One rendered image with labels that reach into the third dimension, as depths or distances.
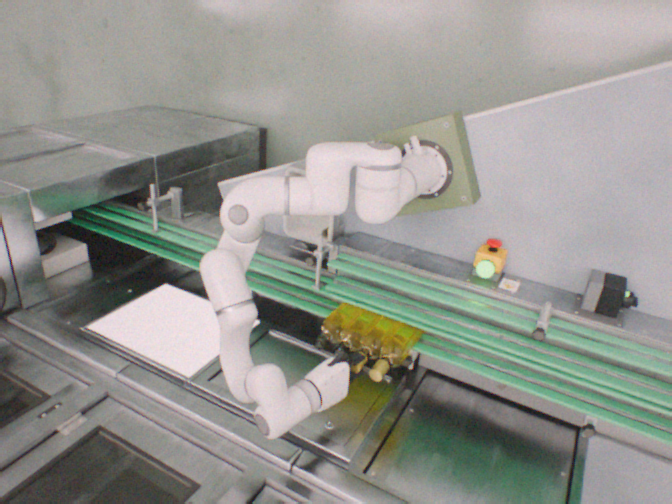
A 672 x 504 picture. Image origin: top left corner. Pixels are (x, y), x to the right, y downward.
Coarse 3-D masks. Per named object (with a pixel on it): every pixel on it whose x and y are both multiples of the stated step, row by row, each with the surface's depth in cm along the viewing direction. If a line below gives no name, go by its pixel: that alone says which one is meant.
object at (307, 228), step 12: (288, 216) 159; (300, 216) 164; (312, 216) 162; (324, 216) 159; (288, 228) 160; (300, 228) 162; (312, 228) 163; (324, 228) 161; (312, 240) 156; (324, 240) 156
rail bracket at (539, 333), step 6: (540, 306) 124; (546, 306) 115; (540, 312) 123; (546, 312) 116; (552, 312) 121; (540, 318) 118; (546, 318) 116; (540, 324) 116; (546, 324) 116; (534, 330) 115; (540, 330) 113; (546, 330) 116; (534, 336) 114; (540, 336) 113
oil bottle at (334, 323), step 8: (344, 304) 142; (336, 312) 138; (344, 312) 138; (352, 312) 139; (328, 320) 134; (336, 320) 135; (344, 320) 135; (328, 328) 132; (336, 328) 132; (336, 336) 133
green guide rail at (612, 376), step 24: (336, 288) 143; (360, 288) 145; (408, 312) 135; (432, 312) 136; (480, 336) 127; (504, 336) 128; (552, 360) 120; (576, 360) 121; (624, 384) 114; (648, 384) 115
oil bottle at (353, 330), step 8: (360, 312) 139; (368, 312) 140; (352, 320) 136; (360, 320) 136; (368, 320) 136; (344, 328) 132; (352, 328) 132; (360, 328) 132; (344, 336) 131; (352, 336) 130; (360, 336) 131; (352, 344) 130
